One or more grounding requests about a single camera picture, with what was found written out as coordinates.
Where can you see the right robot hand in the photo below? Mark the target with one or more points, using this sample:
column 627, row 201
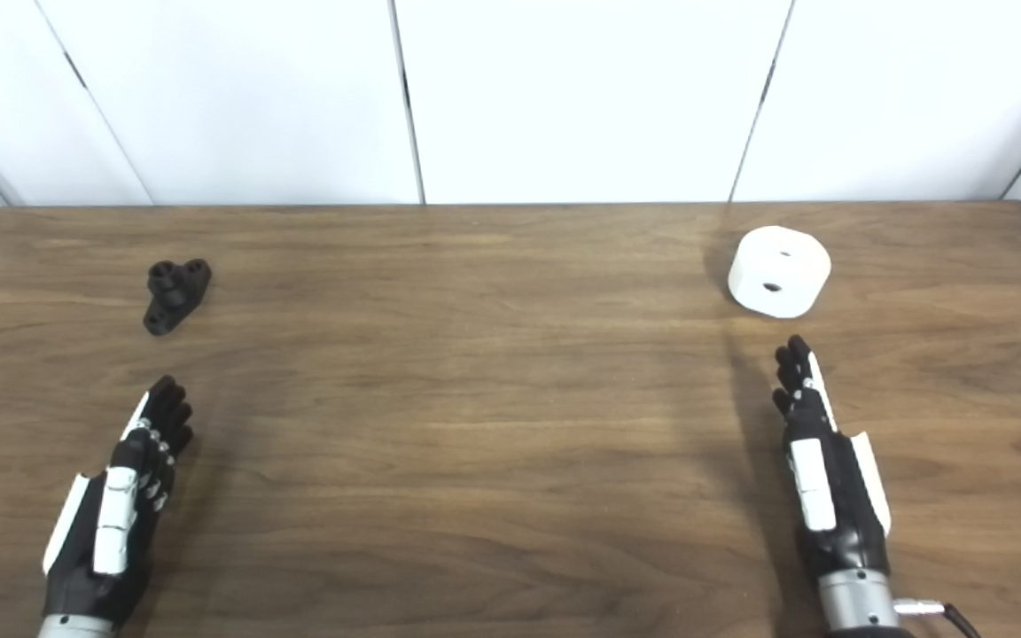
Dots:
column 830, row 483

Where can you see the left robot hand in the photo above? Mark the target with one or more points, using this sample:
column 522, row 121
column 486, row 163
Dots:
column 112, row 514

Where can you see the round white plastic piece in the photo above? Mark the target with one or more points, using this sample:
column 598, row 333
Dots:
column 778, row 271

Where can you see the black plastic holder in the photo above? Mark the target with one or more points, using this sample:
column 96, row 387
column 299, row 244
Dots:
column 175, row 294

